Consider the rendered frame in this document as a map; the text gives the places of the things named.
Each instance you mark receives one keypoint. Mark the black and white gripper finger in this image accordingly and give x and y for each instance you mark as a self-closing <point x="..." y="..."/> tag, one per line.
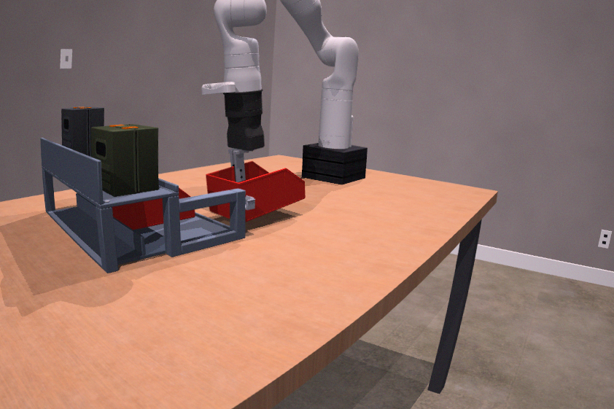
<point x="231" y="156"/>
<point x="239" y="164"/>

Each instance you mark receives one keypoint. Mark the red bin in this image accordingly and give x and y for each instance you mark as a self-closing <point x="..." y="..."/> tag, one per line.
<point x="272" y="191"/>
<point x="146" y="213"/>

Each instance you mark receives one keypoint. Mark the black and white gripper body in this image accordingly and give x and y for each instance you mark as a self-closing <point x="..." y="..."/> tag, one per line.
<point x="244" y="106"/>

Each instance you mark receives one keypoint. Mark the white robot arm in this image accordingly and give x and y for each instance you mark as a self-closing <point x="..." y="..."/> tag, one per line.
<point x="336" y="121"/>

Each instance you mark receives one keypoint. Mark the black case with orange latches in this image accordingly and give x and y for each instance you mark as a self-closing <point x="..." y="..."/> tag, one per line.
<point x="76" y="126"/>

